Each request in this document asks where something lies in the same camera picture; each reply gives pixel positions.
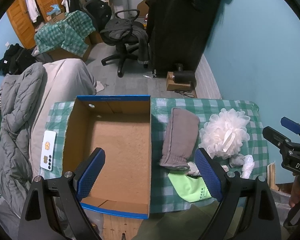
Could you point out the light green microfiber cloth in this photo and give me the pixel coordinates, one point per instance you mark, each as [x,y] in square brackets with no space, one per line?
[188,188]

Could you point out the black hanging coat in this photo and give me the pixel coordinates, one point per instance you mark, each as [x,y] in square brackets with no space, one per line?
[178,31]

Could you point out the wooden wardrobe door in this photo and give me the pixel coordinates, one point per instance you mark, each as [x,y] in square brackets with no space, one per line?
[26,15]

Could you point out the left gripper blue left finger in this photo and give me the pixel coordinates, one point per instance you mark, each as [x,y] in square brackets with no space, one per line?
[87,172]

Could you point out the small cardboard box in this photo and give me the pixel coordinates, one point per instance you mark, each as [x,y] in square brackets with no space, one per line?
[171,85]

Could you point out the white mesh bath pouf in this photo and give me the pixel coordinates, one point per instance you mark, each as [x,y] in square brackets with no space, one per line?
[224,134]

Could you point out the white smartphone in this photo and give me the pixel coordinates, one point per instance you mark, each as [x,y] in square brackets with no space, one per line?
[47,152]

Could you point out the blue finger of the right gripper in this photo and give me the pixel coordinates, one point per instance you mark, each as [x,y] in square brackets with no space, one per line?
[274,137]
[290,125]

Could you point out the black office chair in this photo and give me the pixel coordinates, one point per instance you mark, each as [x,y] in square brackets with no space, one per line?
[130,39]

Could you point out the black clothes pile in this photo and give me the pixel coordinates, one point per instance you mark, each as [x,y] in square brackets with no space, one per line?
[16,59]

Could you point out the white hanging shirt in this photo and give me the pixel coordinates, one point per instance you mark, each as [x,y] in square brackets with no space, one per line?
[32,10]

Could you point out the blue cardboard shoe box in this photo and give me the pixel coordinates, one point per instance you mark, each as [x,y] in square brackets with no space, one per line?
[121,126]

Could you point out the grey white sock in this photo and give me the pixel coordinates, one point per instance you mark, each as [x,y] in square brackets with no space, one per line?
[236,160]

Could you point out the green checkered cloth on box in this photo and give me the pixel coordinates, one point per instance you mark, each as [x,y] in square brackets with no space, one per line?
[68,34]

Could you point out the grey quilted blanket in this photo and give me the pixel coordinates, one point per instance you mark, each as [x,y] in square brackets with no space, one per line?
[18,100]

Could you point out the beige bed sheet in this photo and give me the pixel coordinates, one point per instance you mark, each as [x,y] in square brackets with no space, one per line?
[63,80]

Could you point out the black cylinder device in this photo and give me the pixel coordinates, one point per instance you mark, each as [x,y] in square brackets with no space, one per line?
[183,76]

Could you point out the person's right hand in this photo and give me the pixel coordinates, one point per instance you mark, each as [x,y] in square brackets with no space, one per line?
[295,192]

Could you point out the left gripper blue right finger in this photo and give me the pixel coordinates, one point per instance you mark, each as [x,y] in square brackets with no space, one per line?
[212,174]

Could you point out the black backpack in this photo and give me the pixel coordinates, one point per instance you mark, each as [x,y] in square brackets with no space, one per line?
[99,12]

